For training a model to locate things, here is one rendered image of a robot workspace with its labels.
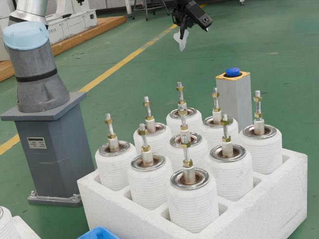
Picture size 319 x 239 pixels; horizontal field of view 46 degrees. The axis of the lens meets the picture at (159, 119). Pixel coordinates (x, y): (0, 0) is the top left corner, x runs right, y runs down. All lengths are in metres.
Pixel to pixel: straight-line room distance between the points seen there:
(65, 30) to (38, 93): 2.84
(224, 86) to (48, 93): 0.49
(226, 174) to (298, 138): 0.68
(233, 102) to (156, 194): 0.41
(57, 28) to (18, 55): 2.73
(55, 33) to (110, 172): 2.98
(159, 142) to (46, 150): 0.37
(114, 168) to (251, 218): 0.31
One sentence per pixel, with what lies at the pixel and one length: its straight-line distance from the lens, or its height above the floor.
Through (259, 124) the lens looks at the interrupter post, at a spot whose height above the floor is 0.28.
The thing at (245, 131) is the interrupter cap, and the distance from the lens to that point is 0.88.
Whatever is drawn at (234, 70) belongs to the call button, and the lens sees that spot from 1.08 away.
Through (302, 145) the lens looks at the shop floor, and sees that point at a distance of 1.36.
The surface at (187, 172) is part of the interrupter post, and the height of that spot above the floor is 0.27.
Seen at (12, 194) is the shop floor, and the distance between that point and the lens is 1.36.
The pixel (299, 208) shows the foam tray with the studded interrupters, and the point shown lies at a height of 0.05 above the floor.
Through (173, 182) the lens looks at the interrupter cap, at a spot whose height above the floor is 0.25.
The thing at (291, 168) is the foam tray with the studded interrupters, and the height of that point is 0.18.
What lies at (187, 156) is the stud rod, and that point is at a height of 0.30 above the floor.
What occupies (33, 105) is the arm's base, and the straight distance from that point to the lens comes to 1.10.
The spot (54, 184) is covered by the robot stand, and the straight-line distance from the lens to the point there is 1.19.
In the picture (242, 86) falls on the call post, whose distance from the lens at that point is 1.08.
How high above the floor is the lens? 0.63
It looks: 22 degrees down
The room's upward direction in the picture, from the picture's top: 9 degrees counter-clockwise
